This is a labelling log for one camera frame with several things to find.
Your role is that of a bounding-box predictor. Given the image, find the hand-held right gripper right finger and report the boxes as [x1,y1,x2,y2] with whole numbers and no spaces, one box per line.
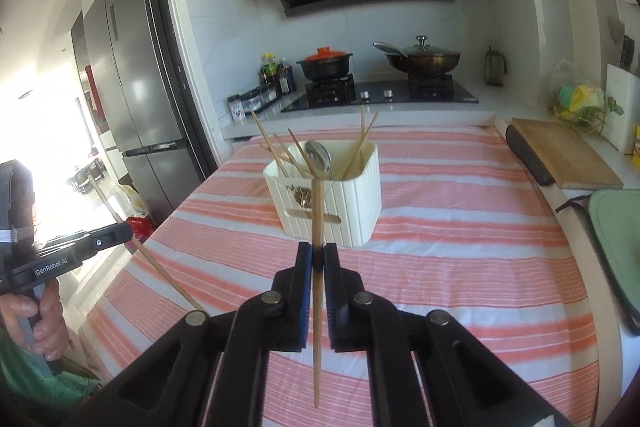
[323,242,571,427]

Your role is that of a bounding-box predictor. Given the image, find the wooden cutting board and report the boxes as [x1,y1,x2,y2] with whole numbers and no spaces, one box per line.
[510,117,625,190]

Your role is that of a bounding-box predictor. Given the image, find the black gas stove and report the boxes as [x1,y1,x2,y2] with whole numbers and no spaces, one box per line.
[280,74,480,114]

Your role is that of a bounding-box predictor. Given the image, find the person's left hand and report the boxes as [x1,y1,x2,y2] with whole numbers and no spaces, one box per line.
[0,279,69,363]

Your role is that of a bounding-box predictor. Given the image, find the dark sauce bottle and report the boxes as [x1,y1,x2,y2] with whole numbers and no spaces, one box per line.
[277,57,297,96]

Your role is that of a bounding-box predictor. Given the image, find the black lid spice jar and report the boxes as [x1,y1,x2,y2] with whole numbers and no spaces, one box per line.
[227,94,249,124]

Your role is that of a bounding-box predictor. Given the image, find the grey steel refrigerator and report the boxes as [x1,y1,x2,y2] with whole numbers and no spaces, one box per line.
[82,0,207,226]

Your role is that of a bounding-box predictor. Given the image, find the green label sauce bottle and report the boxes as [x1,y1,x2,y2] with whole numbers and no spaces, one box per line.
[261,53,279,86]

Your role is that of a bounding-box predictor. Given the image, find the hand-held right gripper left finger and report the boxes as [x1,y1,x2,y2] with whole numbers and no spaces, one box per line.
[60,241,317,427]

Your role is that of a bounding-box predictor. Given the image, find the black pot orange lid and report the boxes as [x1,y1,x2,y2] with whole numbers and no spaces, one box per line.
[296,47,354,82]

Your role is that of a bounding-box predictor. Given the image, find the clear plastic bag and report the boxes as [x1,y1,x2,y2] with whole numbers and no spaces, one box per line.
[549,59,610,126]

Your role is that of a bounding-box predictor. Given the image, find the person's green shirt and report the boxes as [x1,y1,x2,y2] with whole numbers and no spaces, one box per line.
[0,322,103,427]

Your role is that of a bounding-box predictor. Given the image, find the red box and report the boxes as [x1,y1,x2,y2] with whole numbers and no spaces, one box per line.
[125,216,157,244]

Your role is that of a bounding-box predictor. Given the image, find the dark glass jug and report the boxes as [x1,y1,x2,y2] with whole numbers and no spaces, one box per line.
[484,46,507,87]

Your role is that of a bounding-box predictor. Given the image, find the white knife block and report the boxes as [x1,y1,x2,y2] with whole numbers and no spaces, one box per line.
[602,34,640,155]

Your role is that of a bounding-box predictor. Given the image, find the white ribbed utensil holder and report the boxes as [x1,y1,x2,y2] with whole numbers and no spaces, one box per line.
[263,141,383,249]

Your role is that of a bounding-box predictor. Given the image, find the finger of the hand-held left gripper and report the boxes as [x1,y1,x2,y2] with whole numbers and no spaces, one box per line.
[82,222,135,259]

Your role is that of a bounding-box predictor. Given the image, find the green mat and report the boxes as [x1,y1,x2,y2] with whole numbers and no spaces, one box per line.
[555,189,640,339]

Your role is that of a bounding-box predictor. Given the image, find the wooden chopstick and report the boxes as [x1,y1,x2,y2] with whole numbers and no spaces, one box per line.
[250,109,291,178]
[287,129,318,180]
[341,112,379,180]
[89,176,207,312]
[272,133,313,180]
[310,179,326,408]

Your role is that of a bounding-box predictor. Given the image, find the pink white striped tablecloth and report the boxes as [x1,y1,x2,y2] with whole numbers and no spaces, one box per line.
[80,124,601,427]

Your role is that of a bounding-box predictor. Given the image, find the silver metal spoon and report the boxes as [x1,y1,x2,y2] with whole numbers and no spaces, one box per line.
[305,141,333,182]

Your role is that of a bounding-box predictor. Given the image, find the clear seasoning box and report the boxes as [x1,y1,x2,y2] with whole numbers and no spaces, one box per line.
[239,84,282,108]

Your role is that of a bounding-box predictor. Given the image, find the wok with glass lid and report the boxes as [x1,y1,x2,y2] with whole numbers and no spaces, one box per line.
[372,36,462,76]

